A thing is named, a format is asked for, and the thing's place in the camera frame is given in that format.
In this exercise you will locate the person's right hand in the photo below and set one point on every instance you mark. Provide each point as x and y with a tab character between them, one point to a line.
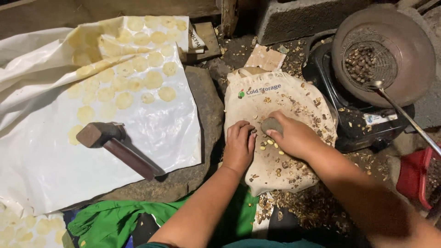
298	137

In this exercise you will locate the long metal spoon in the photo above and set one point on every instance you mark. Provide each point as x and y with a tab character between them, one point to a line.
403	112

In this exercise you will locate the green cloth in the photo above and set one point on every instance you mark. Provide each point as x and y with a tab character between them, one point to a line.
113	220

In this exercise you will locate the red plastic container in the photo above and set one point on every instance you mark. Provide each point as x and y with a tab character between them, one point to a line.
411	175

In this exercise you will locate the small wooden board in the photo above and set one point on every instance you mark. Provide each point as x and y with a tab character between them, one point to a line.
208	41

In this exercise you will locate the beige cloth tote bag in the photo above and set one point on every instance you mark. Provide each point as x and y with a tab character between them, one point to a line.
272	93

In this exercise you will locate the large flat grey stone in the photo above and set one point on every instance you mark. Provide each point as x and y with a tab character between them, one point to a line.
205	113

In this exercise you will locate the roasted brown nuts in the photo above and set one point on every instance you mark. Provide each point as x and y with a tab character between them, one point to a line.
360	63

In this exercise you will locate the large white plastic sheet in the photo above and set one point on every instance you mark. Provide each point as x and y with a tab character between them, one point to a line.
137	137

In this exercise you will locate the heap of brown nut shells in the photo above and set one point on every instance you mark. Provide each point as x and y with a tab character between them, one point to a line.
310	203

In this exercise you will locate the black stove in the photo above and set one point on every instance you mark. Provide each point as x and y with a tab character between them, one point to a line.
355	120

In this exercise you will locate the peeled yellow seeds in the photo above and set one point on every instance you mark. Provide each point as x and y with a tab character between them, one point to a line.
269	142

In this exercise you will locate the person's left hand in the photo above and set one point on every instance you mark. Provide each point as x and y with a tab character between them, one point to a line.
237	148

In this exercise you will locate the small plastic sheet with discs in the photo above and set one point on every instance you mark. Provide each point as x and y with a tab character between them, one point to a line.
27	229

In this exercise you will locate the flattened yellow seed discs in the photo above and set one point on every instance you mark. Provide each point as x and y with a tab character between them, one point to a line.
137	65

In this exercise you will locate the long wooden plank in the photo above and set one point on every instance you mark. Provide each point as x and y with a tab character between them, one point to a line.
103	10

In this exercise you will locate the wooden post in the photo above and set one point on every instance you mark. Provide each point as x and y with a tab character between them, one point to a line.
228	17

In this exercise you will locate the grey concrete block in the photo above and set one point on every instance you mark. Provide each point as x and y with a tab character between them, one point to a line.
303	17

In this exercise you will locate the dark metal wok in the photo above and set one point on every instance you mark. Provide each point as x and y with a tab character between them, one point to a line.
413	55

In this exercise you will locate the beige tile piece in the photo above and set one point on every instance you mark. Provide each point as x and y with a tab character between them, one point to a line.
265	58

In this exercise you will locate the white printed paper strip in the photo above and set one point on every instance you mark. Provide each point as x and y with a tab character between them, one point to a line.
195	39

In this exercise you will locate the grey round stone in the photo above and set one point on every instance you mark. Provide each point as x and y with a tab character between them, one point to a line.
270	124

